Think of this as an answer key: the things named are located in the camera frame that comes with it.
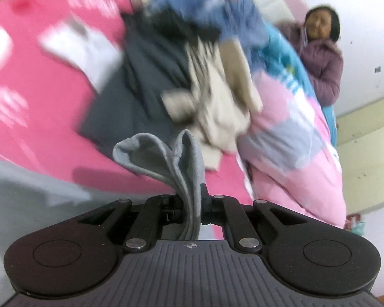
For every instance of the black garment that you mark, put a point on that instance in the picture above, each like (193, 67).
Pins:
(182, 27)

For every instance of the grey hoodie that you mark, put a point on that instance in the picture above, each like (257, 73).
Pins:
(179, 172)

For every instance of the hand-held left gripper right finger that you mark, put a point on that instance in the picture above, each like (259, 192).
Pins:
(204, 211)

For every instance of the dark grey pants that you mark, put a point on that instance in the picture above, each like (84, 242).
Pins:
(140, 80)

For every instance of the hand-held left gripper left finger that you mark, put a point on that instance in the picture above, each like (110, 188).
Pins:
(174, 211)

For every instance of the pink floral bed blanket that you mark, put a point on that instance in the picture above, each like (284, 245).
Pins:
(35, 86)

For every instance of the blue printed quilt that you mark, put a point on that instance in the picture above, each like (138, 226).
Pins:
(288, 64)

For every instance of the pink floral quilt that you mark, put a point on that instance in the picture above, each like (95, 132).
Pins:
(291, 153)

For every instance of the white garment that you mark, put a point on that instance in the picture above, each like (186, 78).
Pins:
(89, 48)

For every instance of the beige pants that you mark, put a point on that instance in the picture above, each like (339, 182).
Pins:
(217, 102)

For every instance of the cream wardrobe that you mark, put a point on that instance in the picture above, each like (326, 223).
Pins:
(368, 150)

